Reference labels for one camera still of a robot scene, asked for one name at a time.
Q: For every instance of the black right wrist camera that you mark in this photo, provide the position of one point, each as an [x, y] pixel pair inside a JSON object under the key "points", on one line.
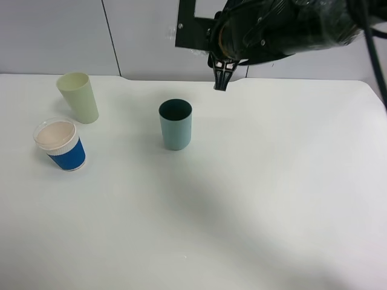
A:
{"points": [[192, 32]]}

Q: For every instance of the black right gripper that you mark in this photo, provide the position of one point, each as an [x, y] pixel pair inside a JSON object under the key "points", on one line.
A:
{"points": [[218, 56]]}

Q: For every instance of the clear green-label water bottle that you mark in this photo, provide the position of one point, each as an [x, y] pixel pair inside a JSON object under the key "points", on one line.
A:
{"points": [[171, 35]]}

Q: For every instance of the blue sleeved paper cup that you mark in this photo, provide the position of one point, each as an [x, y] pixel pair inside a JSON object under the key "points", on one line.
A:
{"points": [[59, 139]]}

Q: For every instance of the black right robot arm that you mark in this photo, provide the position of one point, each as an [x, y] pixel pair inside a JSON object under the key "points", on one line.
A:
{"points": [[256, 32]]}

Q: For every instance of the pale green plastic cup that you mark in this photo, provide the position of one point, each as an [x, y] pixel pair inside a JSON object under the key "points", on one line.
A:
{"points": [[76, 89]]}

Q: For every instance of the teal plastic cup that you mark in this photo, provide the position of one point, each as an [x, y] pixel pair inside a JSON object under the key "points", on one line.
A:
{"points": [[176, 123]]}

